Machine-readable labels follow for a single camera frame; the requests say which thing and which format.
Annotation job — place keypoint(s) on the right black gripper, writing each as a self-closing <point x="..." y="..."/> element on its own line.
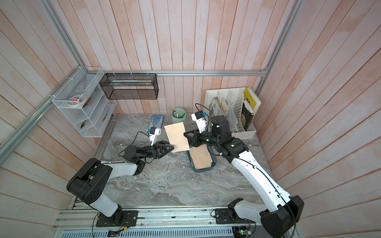
<point x="196" y="140"/>

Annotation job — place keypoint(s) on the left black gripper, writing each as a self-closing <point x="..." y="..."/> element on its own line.
<point x="157" y="151"/>

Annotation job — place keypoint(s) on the brown stationery paper sheet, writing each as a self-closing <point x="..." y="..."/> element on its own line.
<point x="175" y="134"/>

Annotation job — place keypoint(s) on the brown paper stack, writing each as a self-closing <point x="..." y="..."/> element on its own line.
<point x="201" y="157"/>

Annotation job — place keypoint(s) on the dark teal storage box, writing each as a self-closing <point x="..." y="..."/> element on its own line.
<point x="203" y="170"/>

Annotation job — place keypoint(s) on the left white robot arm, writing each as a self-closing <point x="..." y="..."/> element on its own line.
<point x="89" y="182"/>

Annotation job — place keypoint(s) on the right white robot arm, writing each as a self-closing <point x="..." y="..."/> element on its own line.
<point x="282" y="211"/>

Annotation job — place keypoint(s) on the mint green pen cup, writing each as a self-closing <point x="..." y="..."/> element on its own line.
<point x="178" y="116"/>

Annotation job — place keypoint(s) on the blue packaged item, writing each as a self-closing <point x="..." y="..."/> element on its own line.
<point x="156" y="122"/>

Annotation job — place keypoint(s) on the illustrated booklet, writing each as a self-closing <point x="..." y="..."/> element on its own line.
<point x="218" y="107"/>

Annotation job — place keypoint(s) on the white plastic file organizer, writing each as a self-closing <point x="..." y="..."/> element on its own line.
<point x="234" y="98"/>

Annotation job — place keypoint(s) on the dark book in organizer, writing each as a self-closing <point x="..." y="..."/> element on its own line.
<point x="247" y="114"/>

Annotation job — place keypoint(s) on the yellow book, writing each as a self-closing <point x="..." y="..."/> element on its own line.
<point x="252" y="99"/>

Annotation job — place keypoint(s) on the tape roll on shelf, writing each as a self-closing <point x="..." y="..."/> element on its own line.
<point x="76" y="101"/>

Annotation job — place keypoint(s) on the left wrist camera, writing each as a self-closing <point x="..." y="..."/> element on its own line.
<point x="154" y="134"/>

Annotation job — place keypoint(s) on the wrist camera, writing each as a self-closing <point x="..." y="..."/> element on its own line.
<point x="199" y="118"/>
<point x="154" y="134"/>

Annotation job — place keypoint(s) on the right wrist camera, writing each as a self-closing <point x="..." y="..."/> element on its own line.
<point x="199" y="118"/>

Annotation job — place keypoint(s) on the aluminium rail frame front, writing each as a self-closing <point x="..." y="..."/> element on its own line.
<point x="148" y="217"/>

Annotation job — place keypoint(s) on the black mesh wall basket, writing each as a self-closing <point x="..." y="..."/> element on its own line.
<point x="130" y="86"/>

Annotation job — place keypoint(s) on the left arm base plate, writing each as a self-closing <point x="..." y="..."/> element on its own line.
<point x="121" y="218"/>

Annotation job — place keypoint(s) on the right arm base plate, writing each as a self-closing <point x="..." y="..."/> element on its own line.
<point x="227" y="216"/>

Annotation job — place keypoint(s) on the white wire wall shelf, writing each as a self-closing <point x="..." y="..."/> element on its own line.
<point x="92" y="119"/>

